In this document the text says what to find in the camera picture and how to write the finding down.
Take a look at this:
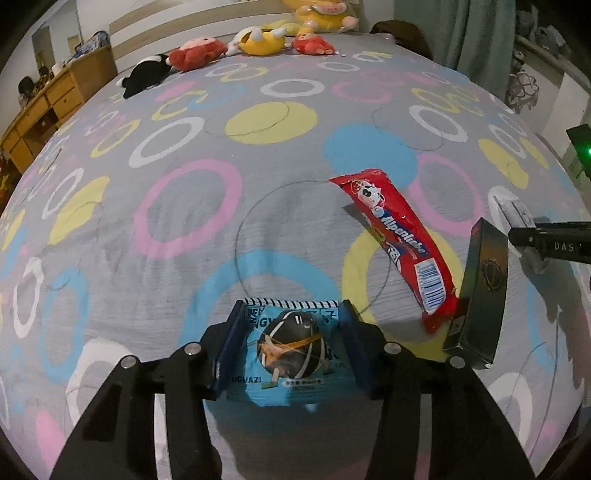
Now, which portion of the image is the black plush toy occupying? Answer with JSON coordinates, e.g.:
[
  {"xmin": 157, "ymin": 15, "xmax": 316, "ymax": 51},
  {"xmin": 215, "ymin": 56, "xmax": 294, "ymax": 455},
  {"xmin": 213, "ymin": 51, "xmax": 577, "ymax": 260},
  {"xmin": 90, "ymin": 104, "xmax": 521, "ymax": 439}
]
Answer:
[{"xmin": 121, "ymin": 54, "xmax": 172, "ymax": 99}]

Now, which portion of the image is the silver white box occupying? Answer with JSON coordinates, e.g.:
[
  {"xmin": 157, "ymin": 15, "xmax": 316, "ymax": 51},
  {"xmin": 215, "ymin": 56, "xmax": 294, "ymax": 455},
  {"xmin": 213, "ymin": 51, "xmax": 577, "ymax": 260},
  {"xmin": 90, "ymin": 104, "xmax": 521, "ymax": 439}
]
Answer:
[{"xmin": 491, "ymin": 194, "xmax": 539, "ymax": 230}]

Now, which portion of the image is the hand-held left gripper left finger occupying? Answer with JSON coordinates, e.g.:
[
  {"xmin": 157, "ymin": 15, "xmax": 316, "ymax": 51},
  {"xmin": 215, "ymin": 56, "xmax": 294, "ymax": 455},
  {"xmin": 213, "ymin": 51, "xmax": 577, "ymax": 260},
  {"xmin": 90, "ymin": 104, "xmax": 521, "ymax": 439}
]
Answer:
[{"xmin": 48, "ymin": 300, "xmax": 245, "ymax": 480}]

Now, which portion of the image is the small red plush toy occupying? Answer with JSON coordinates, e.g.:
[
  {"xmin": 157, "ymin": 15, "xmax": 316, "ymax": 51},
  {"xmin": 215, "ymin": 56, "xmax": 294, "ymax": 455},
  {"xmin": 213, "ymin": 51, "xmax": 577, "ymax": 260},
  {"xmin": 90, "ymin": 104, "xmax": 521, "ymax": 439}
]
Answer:
[{"xmin": 292, "ymin": 32, "xmax": 337, "ymax": 57}]

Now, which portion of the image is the yellow white plush toy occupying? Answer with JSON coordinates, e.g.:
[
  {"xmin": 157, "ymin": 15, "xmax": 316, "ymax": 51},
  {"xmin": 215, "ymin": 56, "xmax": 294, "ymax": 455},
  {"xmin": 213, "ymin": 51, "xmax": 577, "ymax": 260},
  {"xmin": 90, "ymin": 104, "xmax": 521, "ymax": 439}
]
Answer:
[{"xmin": 226, "ymin": 27, "xmax": 288, "ymax": 57}]

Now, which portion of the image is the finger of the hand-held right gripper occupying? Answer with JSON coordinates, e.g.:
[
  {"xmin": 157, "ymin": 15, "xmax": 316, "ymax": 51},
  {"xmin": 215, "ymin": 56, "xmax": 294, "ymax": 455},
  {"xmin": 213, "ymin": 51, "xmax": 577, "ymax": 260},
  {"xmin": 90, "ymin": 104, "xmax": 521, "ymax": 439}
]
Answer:
[{"xmin": 508, "ymin": 223, "xmax": 551, "ymax": 274}]

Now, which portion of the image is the bed with circle print sheet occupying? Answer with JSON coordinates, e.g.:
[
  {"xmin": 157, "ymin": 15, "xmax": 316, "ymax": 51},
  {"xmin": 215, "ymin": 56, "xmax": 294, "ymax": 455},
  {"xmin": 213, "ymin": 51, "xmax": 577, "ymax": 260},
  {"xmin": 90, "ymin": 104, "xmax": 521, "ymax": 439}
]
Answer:
[{"xmin": 0, "ymin": 32, "xmax": 591, "ymax": 480}]

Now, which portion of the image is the large yellow pig plush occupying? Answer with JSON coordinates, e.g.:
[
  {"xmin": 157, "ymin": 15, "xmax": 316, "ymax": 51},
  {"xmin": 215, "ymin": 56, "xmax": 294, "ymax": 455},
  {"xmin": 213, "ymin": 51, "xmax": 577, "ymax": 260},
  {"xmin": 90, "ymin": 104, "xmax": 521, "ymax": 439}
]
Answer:
[{"xmin": 283, "ymin": 0, "xmax": 362, "ymax": 34}]

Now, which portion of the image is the wall mirror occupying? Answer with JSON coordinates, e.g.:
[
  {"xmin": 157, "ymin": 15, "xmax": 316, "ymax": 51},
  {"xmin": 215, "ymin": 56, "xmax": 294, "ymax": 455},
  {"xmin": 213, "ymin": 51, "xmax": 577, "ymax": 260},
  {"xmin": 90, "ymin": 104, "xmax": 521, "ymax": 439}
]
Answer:
[{"xmin": 31, "ymin": 7, "xmax": 85, "ymax": 61}]

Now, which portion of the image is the pale floral ornament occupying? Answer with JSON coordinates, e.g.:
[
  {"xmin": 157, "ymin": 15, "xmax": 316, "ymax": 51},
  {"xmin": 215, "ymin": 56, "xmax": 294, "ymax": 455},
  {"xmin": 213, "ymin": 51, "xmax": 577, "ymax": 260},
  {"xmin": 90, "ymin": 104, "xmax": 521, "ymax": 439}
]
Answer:
[{"xmin": 505, "ymin": 69, "xmax": 542, "ymax": 112}]

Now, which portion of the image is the yellow green plush toy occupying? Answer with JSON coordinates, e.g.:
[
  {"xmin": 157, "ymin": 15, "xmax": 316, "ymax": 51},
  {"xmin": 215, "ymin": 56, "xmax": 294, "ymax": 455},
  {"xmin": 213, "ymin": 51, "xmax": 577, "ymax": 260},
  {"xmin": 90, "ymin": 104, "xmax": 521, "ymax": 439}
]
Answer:
[{"xmin": 263, "ymin": 18, "xmax": 301, "ymax": 35}]

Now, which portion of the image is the blue snack packet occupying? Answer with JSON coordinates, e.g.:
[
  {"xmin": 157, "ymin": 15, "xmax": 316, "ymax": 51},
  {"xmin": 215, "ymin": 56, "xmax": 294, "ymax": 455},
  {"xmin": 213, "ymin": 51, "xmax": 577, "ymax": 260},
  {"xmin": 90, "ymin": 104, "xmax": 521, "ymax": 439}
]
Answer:
[{"xmin": 216, "ymin": 298, "xmax": 345, "ymax": 409}]

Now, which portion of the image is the green leaf print curtain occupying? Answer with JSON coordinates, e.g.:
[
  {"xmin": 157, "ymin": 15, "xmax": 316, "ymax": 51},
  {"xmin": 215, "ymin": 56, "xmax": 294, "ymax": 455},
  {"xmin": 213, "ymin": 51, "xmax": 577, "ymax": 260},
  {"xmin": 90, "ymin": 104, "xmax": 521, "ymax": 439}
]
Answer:
[{"xmin": 392, "ymin": 0, "xmax": 519, "ymax": 80}]

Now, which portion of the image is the striped wooden headboard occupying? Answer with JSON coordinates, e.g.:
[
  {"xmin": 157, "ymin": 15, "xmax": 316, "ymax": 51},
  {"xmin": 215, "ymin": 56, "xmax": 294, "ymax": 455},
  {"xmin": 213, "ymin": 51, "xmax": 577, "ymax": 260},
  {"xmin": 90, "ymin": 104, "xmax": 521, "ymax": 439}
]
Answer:
[{"xmin": 108, "ymin": 0, "xmax": 370, "ymax": 77}]

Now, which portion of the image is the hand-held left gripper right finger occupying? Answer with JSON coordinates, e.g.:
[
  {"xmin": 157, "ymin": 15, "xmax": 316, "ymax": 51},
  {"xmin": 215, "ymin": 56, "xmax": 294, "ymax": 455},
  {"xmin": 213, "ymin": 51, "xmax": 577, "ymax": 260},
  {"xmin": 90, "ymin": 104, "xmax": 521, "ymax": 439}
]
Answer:
[{"xmin": 339, "ymin": 300, "xmax": 536, "ymax": 480}]

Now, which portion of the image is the dark green box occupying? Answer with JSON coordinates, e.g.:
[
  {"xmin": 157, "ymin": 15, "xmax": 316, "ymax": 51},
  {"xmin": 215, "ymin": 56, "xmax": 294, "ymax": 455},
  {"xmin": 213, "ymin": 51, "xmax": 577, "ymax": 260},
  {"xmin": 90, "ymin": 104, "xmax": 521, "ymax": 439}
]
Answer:
[{"xmin": 442, "ymin": 218, "xmax": 509, "ymax": 370}]

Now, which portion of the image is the yellow wooden desk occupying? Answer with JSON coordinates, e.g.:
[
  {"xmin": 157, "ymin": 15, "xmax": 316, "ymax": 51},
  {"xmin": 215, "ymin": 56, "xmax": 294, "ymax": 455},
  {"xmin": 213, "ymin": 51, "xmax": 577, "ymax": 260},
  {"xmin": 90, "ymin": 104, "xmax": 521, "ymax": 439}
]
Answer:
[{"xmin": 0, "ymin": 44, "xmax": 118, "ymax": 174}]

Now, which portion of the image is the red candy wrapper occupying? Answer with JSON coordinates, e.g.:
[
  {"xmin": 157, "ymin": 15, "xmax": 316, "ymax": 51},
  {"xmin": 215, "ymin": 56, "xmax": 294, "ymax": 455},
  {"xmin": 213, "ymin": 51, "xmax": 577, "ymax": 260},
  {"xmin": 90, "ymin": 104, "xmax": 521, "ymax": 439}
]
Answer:
[{"xmin": 328, "ymin": 168, "xmax": 462, "ymax": 335}]

